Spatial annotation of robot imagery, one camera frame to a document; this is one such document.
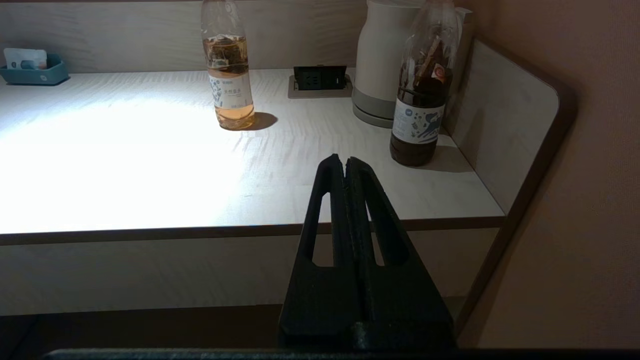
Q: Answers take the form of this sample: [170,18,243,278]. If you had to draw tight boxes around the wooden desk panel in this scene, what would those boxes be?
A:
[444,39,579,346]
[0,0,370,75]

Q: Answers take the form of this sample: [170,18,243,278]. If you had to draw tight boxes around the white electric kettle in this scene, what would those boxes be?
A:
[354,0,474,109]

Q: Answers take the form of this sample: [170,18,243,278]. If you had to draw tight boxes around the clear bottle dark tea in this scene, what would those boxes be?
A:
[389,0,459,167]

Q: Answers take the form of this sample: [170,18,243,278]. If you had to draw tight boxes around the wooden desk right side panel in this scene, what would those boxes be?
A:
[444,39,579,346]

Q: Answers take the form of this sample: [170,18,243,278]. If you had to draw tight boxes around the grey kettle base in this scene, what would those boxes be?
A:
[351,88,397,129]

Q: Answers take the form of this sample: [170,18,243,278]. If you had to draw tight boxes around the wooden desk back panel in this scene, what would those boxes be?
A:
[0,0,370,75]

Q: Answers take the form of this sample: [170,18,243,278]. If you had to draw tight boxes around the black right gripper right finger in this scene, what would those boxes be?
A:
[346,157,457,350]

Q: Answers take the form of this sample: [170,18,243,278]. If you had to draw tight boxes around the clear bottle light tea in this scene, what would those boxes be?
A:
[200,0,255,131]

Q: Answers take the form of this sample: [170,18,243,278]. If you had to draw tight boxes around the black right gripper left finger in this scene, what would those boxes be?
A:
[278,154,359,350]

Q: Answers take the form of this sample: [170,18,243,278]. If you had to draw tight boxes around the white sachet packets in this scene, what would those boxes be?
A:
[3,48,48,70]

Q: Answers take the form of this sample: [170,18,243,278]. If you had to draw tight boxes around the black pop-up power socket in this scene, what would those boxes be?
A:
[287,65,353,99]

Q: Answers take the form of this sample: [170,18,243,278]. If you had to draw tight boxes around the small blue tray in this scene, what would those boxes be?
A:
[0,53,70,86]

